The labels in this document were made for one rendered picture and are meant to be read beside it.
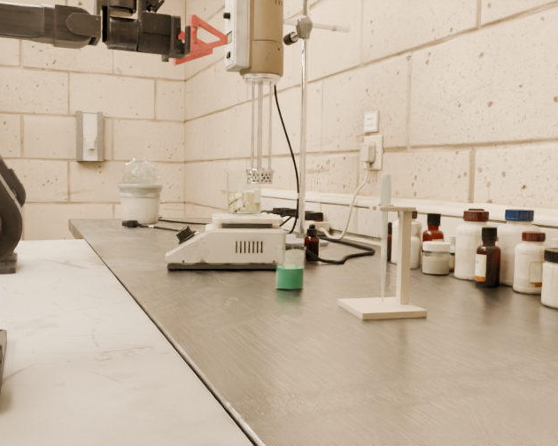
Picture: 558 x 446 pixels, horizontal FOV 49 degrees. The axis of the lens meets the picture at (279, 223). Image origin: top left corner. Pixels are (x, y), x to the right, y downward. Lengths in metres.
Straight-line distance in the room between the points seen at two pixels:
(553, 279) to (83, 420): 0.60
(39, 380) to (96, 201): 2.90
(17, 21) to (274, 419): 0.86
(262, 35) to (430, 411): 1.11
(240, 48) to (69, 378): 1.03
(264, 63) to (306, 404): 1.06
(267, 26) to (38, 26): 0.54
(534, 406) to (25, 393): 0.36
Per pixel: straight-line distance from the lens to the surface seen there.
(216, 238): 1.02
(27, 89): 3.40
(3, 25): 1.13
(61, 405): 0.46
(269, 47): 1.43
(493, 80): 1.24
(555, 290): 0.84
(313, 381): 0.49
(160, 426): 0.41
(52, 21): 1.12
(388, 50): 1.55
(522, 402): 0.49
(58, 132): 3.39
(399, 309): 0.73
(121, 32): 1.14
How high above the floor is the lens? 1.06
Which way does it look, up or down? 4 degrees down
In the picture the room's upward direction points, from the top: 1 degrees clockwise
